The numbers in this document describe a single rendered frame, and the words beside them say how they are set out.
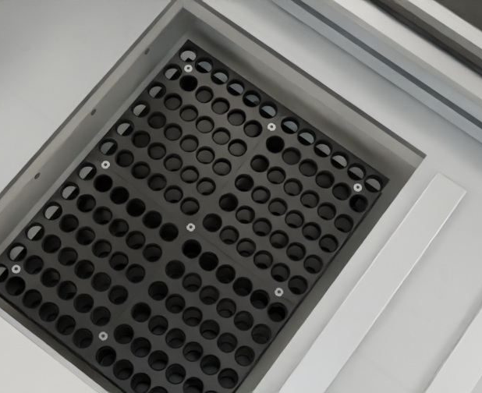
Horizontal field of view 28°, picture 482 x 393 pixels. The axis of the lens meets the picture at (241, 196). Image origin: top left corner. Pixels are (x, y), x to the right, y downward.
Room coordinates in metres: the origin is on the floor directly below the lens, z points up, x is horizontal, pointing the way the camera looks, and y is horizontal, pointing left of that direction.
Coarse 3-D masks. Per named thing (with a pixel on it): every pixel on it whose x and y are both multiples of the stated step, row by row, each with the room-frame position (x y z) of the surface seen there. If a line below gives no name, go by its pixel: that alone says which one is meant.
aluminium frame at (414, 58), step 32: (288, 0) 0.34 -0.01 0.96; (320, 0) 0.33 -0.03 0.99; (352, 0) 0.33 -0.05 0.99; (384, 0) 0.32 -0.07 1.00; (320, 32) 0.32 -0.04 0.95; (352, 32) 0.31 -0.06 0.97; (384, 32) 0.31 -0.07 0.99; (416, 32) 0.31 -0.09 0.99; (384, 64) 0.30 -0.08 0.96; (416, 64) 0.29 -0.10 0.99; (448, 64) 0.29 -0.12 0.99; (480, 64) 0.29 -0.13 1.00; (416, 96) 0.29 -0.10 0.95; (448, 96) 0.28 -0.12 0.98; (480, 96) 0.27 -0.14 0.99; (480, 128) 0.26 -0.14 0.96
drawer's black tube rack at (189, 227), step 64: (128, 128) 0.27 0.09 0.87; (192, 128) 0.26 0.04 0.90; (256, 128) 0.28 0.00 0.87; (128, 192) 0.21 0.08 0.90; (192, 192) 0.21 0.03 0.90; (256, 192) 0.23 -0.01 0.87; (320, 192) 0.23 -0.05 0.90; (0, 256) 0.15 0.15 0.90; (64, 256) 0.17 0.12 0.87; (128, 256) 0.16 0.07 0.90; (192, 256) 0.18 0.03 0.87; (256, 256) 0.18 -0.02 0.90; (320, 256) 0.18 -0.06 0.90; (64, 320) 0.12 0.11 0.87; (128, 320) 0.12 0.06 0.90; (192, 320) 0.13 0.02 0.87; (256, 320) 0.13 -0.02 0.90; (128, 384) 0.08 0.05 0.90; (192, 384) 0.09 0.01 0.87
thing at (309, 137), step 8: (200, 64) 0.34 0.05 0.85; (208, 64) 0.34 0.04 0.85; (224, 80) 0.33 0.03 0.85; (232, 88) 0.32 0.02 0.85; (240, 88) 0.32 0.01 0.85; (248, 96) 0.32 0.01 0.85; (256, 104) 0.31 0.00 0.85; (272, 112) 0.31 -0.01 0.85; (296, 128) 0.30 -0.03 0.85; (304, 136) 0.29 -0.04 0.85; (312, 136) 0.29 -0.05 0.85
